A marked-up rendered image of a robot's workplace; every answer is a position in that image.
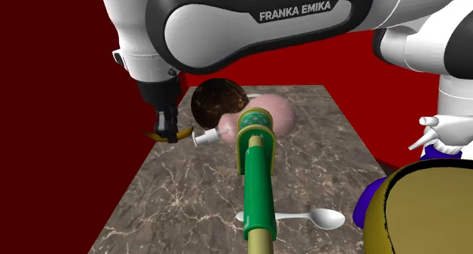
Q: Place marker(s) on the yellow banana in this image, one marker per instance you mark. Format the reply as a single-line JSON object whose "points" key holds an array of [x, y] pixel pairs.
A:
{"points": [[184, 133]]}

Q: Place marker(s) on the pink dome-shaped bowl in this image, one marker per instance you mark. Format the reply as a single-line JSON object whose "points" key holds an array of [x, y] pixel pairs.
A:
{"points": [[281, 114]]}

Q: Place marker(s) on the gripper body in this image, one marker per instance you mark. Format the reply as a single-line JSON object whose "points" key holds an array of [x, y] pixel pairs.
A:
{"points": [[159, 92]]}

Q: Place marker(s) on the white spoon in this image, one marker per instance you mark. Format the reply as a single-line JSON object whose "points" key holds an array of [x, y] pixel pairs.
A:
{"points": [[325, 218]]}

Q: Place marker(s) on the dark brown round bowl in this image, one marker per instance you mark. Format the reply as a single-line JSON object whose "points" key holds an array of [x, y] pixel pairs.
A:
{"points": [[216, 102]]}

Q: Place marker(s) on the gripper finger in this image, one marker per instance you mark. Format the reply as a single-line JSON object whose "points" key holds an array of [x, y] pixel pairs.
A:
{"points": [[172, 125], [161, 122]]}

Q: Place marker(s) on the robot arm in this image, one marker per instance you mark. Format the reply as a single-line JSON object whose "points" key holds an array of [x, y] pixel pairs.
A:
{"points": [[229, 35]]}

